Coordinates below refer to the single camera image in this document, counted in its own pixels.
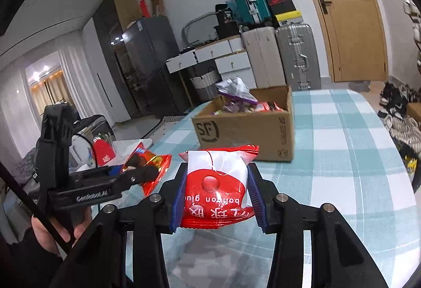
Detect orange red oreo pack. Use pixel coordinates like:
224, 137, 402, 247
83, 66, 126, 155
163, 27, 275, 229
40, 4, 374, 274
121, 142, 172, 196

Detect red white snack pack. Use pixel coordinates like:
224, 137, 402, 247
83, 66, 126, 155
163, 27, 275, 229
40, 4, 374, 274
180, 145, 259, 229

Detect purple green candy bag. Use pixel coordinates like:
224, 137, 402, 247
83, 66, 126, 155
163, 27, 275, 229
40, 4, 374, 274
213, 101, 257, 115

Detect silver purple foil bag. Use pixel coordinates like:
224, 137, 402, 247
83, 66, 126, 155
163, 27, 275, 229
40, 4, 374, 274
215, 77, 258, 104

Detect red crisp snack bag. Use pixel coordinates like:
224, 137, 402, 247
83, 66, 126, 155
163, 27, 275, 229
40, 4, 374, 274
253, 101, 283, 112

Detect person left hand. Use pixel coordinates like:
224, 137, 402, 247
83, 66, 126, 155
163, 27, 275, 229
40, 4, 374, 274
31, 205, 93, 255

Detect checkered teal tablecloth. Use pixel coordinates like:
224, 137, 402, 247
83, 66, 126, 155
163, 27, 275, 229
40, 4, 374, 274
91, 88, 419, 288

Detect woven laundry basket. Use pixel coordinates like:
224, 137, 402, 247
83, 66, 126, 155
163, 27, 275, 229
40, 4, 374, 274
190, 65, 221, 102

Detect black refrigerator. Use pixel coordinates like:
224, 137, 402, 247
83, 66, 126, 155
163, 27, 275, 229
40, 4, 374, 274
123, 16, 190, 118

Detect SF cardboard box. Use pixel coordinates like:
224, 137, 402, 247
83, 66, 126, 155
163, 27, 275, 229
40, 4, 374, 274
192, 86, 295, 162

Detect pile of shoes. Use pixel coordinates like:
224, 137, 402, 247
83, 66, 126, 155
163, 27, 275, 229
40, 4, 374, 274
378, 82, 420, 192

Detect white drawer cabinet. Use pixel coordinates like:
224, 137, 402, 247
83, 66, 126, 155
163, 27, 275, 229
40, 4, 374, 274
166, 36, 257, 89

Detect beige suitcase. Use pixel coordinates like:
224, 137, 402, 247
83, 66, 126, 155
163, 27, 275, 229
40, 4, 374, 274
241, 27, 286, 89

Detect grey suitcase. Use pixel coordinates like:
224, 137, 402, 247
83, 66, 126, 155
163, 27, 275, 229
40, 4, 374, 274
276, 24, 321, 91

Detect stacked shoe boxes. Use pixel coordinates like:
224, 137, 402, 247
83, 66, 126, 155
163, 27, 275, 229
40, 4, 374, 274
266, 0, 303, 26

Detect wooden door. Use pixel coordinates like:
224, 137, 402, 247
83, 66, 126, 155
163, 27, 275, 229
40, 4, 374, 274
313, 0, 388, 82

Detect black cable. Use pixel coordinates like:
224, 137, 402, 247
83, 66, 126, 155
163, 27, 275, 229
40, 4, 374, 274
0, 160, 77, 255

